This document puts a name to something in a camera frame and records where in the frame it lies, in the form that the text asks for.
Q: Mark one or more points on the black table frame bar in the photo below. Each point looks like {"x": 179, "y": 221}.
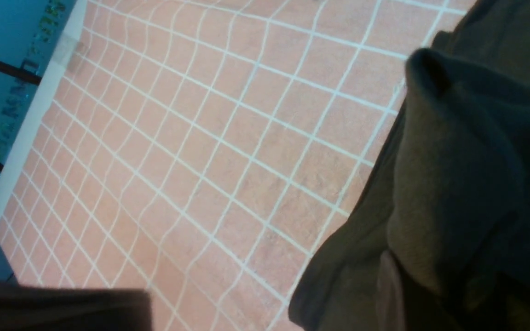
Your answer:
{"x": 20, "y": 73}

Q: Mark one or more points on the dark gray long-sleeve shirt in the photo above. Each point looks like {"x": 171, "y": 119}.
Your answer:
{"x": 449, "y": 194}

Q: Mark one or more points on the pink checkered tablecloth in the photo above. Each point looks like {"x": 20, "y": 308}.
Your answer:
{"x": 204, "y": 149}

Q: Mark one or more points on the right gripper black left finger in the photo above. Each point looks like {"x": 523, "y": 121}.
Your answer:
{"x": 27, "y": 308}

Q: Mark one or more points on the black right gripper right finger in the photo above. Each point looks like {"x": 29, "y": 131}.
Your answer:
{"x": 390, "y": 304}

